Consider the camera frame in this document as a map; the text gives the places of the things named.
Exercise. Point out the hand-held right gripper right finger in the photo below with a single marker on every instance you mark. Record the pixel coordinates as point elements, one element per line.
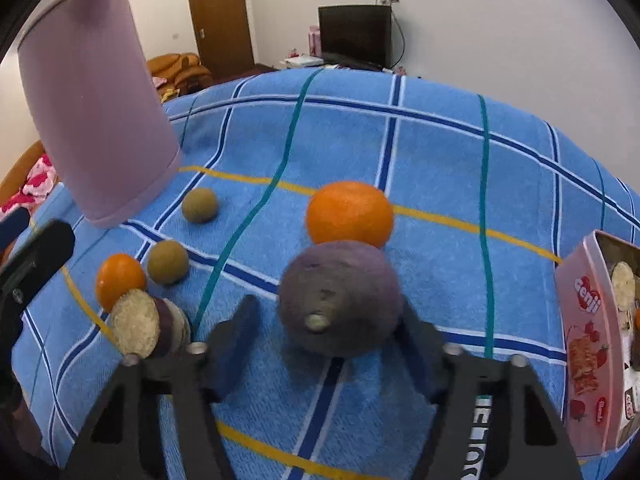
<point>417,360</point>

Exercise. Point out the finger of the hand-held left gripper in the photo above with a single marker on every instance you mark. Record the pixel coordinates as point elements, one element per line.
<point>12,227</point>
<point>37,255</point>

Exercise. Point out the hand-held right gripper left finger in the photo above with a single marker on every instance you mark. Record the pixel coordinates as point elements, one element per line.
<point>242,340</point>

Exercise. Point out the small orange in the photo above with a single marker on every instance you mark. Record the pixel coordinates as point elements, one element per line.
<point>117,277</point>

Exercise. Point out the round purple fruit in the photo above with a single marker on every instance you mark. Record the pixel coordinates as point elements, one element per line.
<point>345,290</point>

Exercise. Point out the brown longan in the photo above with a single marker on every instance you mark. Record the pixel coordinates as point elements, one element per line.
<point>167,261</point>
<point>200,205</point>

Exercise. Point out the large orange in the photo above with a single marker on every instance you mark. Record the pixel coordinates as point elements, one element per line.
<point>350,212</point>

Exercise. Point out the pink tin box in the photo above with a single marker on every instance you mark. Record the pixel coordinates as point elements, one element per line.
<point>585,350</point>

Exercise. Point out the pink flowered cushion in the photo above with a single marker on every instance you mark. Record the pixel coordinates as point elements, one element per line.
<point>37,182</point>

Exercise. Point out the brown leather sofa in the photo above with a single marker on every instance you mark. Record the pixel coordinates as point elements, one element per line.
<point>17,175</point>

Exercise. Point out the purple electric kettle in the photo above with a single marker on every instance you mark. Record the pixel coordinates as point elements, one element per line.
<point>95,110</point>

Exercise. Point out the blue plaid blanket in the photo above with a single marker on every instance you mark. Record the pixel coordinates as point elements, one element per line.
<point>450,170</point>

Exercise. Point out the pink cloth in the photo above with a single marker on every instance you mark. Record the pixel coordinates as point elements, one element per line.
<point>158,82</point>

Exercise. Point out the brown leather armchair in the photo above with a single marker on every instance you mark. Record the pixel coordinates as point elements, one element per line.
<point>180,67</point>

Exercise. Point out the white television stand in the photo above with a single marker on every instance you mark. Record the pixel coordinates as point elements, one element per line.
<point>287,66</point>

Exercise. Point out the flat white box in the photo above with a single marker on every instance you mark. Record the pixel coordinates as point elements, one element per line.
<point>305,60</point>

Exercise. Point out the brown wooden door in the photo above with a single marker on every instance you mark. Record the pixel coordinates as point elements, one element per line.
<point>220,20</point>

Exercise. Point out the black television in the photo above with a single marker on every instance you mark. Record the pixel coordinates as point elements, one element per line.
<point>355,35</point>

